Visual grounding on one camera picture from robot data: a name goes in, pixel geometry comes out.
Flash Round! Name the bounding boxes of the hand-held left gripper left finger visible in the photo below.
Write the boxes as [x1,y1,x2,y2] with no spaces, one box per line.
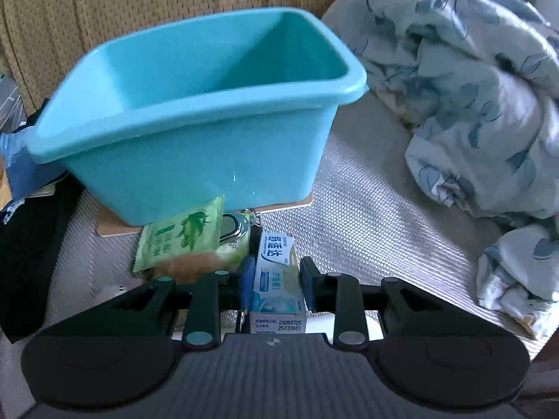
[94,255,256,351]

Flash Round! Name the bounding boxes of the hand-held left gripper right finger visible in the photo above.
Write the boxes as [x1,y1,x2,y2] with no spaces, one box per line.
[299,256,468,352]

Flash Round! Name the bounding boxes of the toothpaste box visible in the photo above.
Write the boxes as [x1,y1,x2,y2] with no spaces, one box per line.
[250,231,308,337]

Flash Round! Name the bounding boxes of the teal plastic bin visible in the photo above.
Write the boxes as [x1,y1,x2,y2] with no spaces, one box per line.
[25,7,368,228]

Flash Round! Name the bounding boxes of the brown plush ball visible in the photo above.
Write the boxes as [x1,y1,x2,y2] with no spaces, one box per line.
[161,253,241,285]

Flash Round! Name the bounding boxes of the green snack packet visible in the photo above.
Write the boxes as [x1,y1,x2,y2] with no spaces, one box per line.
[132,195,225,273]

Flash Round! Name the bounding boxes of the black clothes pile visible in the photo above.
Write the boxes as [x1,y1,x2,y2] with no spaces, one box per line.
[0,179,86,343]

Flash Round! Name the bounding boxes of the floral blue white duvet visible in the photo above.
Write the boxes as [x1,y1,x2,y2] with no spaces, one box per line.
[323,0,559,341]

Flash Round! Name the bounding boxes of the blue cloth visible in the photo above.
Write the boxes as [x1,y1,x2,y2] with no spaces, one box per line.
[0,128,66,223]

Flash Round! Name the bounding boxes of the woven rattan headboard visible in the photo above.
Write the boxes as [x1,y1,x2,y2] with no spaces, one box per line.
[0,0,359,114]

